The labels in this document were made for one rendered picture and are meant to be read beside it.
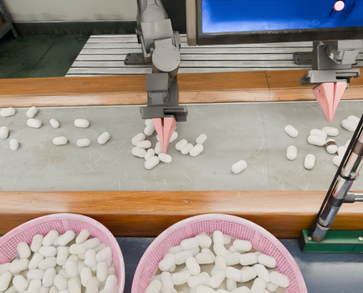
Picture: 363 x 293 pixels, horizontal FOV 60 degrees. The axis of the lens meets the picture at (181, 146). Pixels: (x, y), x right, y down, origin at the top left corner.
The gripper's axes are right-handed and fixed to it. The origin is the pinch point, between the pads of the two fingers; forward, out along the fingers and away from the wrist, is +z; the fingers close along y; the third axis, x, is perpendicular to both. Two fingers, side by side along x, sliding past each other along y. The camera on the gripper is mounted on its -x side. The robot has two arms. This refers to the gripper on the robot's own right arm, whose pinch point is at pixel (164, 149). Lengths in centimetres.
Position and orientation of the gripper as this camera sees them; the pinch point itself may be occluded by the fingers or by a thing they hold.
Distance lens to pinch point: 70.7
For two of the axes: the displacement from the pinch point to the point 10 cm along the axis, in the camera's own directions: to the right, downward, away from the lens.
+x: 0.9, 0.7, 9.9
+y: 10.0, -0.1, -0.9
